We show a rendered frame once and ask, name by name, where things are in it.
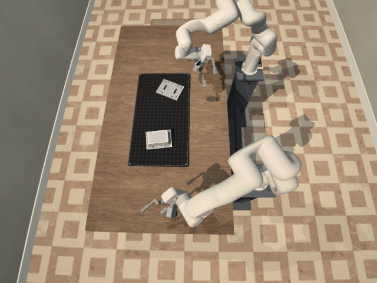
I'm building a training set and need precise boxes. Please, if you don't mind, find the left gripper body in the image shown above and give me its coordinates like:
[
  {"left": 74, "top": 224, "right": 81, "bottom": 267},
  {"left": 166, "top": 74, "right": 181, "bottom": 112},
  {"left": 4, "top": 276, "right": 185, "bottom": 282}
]
[{"left": 161, "top": 187, "right": 189, "bottom": 204}]

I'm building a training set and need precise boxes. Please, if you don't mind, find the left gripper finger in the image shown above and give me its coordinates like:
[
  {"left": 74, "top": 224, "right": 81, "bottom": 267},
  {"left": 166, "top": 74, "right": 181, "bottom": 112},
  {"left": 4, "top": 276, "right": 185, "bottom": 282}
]
[
  {"left": 141, "top": 199, "right": 166, "bottom": 212},
  {"left": 160, "top": 207, "right": 167, "bottom": 215}
]

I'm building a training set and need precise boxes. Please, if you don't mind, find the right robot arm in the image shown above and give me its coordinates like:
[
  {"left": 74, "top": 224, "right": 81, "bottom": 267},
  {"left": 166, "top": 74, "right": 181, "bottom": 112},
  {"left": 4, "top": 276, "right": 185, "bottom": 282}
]
[{"left": 175, "top": 0, "right": 277, "bottom": 75}]

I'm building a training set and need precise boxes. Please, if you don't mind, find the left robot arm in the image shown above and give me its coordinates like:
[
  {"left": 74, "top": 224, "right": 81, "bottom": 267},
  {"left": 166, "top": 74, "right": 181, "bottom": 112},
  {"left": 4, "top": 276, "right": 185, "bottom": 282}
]
[{"left": 166, "top": 136, "right": 302, "bottom": 227}]

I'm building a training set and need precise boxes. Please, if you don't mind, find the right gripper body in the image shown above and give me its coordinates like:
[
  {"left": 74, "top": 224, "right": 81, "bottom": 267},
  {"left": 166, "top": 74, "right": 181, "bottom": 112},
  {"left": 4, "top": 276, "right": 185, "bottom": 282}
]
[{"left": 195, "top": 44, "right": 211, "bottom": 67}]

